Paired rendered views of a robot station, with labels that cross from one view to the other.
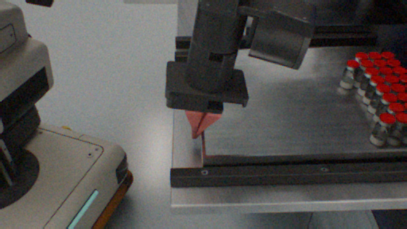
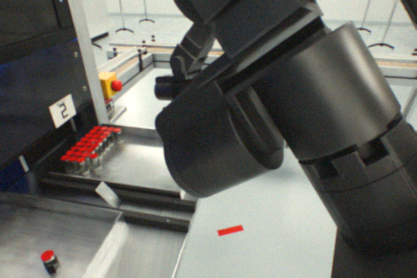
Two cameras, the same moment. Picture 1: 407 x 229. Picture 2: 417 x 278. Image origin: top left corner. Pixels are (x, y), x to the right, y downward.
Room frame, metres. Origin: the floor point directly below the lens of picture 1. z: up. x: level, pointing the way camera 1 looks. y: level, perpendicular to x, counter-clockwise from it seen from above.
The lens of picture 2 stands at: (1.01, 0.18, 1.35)
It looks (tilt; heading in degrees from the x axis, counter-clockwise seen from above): 33 degrees down; 194
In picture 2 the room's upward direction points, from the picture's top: straight up
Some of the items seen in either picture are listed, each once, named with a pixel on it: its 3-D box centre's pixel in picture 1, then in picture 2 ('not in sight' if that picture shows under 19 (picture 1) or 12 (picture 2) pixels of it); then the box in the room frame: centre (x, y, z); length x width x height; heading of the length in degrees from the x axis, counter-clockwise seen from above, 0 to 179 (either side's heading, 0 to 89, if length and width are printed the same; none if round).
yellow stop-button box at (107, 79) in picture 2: not in sight; (103, 84); (0.22, -0.39, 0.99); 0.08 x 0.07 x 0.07; 92
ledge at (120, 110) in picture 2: not in sight; (102, 113); (0.21, -0.43, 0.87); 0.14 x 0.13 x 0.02; 92
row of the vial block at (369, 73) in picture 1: (376, 95); (98, 149); (0.47, -0.27, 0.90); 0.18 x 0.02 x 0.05; 3
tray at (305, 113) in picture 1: (306, 100); (134, 156); (0.46, -0.16, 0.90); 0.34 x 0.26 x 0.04; 93
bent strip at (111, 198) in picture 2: not in sight; (130, 199); (0.63, -0.09, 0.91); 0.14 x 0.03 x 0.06; 92
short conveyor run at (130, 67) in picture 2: not in sight; (112, 75); (-0.06, -0.54, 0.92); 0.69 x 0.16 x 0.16; 2
